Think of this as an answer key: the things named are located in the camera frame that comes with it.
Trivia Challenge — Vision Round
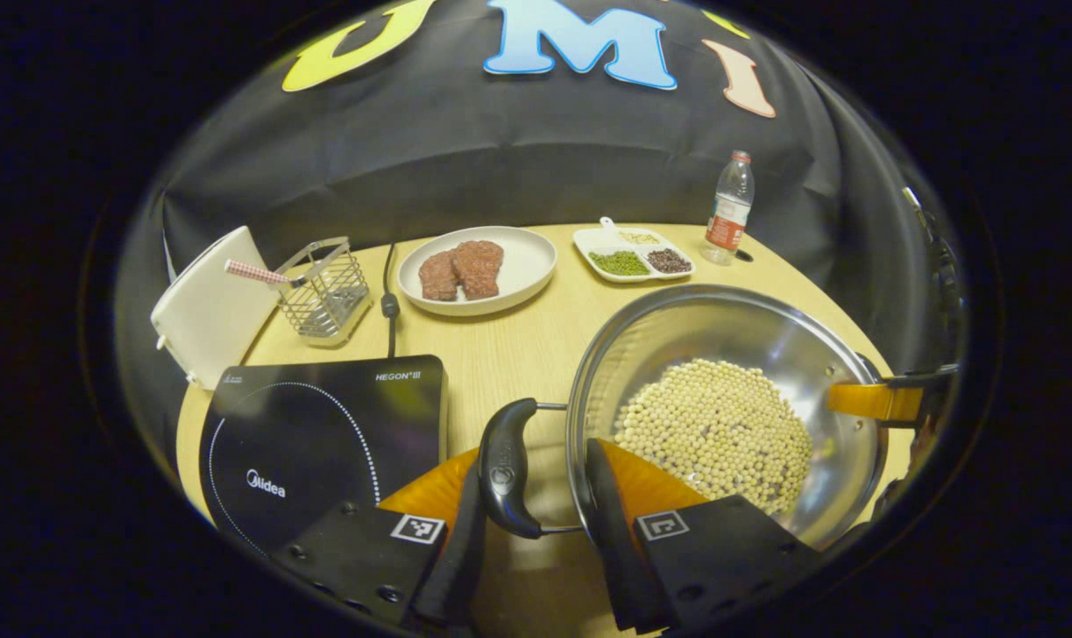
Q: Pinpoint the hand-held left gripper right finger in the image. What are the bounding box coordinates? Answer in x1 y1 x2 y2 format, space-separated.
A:
585 437 825 632

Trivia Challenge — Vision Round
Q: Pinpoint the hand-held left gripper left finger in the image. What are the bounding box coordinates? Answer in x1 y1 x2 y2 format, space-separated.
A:
270 447 489 632

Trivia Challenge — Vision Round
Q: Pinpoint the stainless steel pot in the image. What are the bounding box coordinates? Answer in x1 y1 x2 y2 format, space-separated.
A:
478 284 891 550

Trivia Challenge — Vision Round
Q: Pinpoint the black induction cooktop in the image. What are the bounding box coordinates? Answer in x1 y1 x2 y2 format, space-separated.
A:
199 354 450 555

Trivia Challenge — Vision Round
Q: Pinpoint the pile of soybeans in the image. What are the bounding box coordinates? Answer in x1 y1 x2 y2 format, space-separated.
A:
614 357 813 517

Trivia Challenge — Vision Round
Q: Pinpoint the plastic water bottle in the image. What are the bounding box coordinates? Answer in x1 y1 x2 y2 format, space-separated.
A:
701 151 756 267

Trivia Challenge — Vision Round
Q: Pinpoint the pile of green beans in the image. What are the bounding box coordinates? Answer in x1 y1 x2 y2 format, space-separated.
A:
588 251 650 276

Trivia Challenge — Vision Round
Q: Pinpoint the raw meat slice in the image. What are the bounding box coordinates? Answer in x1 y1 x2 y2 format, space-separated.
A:
452 240 505 300
418 250 460 302

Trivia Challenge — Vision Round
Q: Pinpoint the round white plate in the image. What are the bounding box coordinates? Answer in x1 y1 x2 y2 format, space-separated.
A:
398 226 558 317

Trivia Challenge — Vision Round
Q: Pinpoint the white divided dish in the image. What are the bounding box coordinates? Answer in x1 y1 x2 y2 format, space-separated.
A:
573 217 696 284

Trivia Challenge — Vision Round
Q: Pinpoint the red checked straw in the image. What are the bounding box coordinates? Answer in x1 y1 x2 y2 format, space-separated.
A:
225 259 294 288

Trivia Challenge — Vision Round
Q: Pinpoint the white toaster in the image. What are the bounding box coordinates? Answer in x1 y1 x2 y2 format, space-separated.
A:
151 226 282 391

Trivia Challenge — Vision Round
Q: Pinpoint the black power cable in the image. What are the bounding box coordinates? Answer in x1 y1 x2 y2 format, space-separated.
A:
381 244 402 358

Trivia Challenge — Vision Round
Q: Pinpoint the metal wire basket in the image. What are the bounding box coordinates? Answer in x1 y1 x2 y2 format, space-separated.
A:
275 237 375 346

